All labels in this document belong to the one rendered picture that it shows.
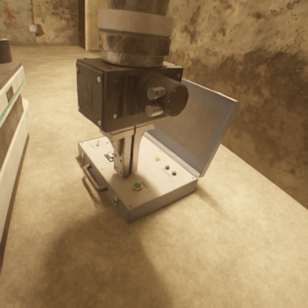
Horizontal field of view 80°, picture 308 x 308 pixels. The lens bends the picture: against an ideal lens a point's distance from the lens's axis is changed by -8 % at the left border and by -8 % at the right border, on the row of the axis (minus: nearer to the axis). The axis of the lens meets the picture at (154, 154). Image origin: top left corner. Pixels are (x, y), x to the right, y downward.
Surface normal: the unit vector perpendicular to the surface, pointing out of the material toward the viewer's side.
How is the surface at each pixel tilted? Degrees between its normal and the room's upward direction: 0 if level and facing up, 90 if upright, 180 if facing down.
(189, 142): 75
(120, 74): 90
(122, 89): 90
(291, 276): 0
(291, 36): 90
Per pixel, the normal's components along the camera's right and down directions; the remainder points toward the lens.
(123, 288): 0.13, -0.82
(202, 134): -0.73, 0.03
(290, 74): -0.87, 0.17
